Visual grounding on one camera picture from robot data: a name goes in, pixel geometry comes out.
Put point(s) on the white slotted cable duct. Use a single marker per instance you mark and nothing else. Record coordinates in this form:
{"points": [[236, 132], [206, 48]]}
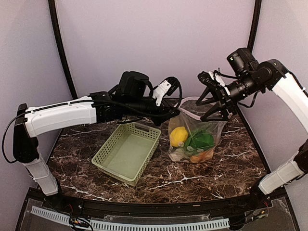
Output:
{"points": [[125, 223]]}

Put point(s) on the black curved front rail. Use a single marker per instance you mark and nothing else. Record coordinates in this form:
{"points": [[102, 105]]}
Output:
{"points": [[230, 207]]}

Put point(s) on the right clear acrylic plate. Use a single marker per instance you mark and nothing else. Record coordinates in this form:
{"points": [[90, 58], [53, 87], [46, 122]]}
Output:
{"points": [[277, 218]]}

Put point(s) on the clear zip top bag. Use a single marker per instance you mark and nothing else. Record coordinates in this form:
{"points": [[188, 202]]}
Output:
{"points": [[189, 118]]}

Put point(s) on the green white bok choy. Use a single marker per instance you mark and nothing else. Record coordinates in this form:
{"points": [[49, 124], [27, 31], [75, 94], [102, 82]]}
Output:
{"points": [[199, 140]]}

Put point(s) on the yellow lemon top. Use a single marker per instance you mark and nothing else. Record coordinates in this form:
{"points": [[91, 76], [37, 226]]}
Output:
{"points": [[178, 137]]}

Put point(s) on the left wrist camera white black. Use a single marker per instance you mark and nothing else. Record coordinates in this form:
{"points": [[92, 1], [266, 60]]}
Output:
{"points": [[166, 87]]}

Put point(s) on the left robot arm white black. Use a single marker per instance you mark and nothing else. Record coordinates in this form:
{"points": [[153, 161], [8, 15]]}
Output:
{"points": [[134, 95]]}

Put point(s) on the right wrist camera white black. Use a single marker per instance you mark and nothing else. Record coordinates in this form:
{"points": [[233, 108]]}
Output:
{"points": [[211, 83]]}

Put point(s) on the left clear acrylic plate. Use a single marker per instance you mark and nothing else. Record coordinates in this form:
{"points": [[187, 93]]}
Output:
{"points": [[31, 222]]}

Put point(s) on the right black frame post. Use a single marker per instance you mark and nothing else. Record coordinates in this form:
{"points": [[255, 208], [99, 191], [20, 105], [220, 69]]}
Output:
{"points": [[254, 25]]}

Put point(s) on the beige plastic basket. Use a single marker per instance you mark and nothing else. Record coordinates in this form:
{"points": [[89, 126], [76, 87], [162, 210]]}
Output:
{"points": [[127, 152]]}

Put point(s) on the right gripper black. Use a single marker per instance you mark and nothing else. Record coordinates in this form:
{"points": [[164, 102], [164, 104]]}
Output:
{"points": [[226, 101]]}

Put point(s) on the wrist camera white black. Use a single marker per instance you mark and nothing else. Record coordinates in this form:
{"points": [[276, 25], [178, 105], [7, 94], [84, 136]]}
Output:
{"points": [[211, 83], [166, 87]]}

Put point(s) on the clear acrylic plate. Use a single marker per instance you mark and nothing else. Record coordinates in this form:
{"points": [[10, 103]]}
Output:
{"points": [[277, 218], [31, 222]]}

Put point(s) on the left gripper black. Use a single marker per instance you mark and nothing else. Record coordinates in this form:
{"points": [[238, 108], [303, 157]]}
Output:
{"points": [[164, 114]]}

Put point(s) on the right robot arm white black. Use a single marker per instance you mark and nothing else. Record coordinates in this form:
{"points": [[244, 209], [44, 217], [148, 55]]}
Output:
{"points": [[252, 77]]}

